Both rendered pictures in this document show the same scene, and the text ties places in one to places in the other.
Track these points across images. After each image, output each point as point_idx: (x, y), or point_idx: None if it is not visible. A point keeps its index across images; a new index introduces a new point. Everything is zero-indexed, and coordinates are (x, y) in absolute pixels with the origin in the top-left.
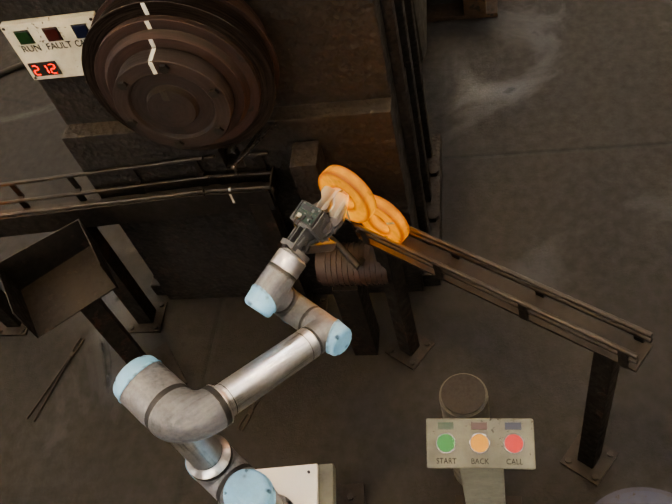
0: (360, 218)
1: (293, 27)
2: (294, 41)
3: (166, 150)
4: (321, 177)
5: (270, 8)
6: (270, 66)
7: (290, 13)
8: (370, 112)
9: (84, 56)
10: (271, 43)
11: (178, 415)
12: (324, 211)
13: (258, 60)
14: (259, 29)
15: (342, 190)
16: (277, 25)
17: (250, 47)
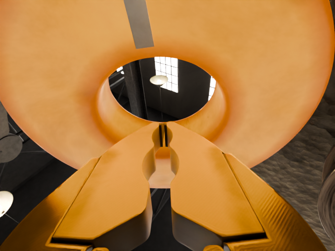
0: (25, 37)
1: (314, 115)
2: (329, 100)
3: None
4: (252, 162)
5: (324, 143)
6: (326, 176)
7: (305, 129)
8: None
9: None
10: (326, 157)
11: None
12: (192, 236)
13: (332, 194)
14: (323, 177)
15: (161, 146)
16: (333, 126)
17: (326, 207)
